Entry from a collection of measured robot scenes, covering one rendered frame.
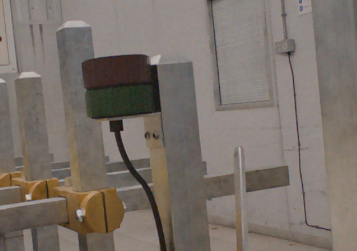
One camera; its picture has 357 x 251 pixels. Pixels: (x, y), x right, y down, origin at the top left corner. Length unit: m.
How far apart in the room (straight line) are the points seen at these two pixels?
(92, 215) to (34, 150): 0.29
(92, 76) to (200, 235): 0.17
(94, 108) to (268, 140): 4.70
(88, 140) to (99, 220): 0.10
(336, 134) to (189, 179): 0.23
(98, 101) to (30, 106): 0.50
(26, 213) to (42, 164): 0.23
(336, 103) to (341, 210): 0.06
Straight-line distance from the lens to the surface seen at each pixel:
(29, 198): 1.05
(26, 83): 1.06
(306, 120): 4.83
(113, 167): 1.42
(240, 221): 0.65
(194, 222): 0.60
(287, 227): 5.20
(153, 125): 0.60
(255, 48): 5.37
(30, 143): 1.06
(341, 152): 0.39
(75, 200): 0.83
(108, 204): 0.81
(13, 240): 1.33
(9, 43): 2.91
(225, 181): 0.95
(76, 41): 0.83
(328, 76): 0.39
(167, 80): 0.59
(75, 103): 0.82
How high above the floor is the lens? 1.06
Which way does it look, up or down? 3 degrees down
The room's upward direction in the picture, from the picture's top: 6 degrees counter-clockwise
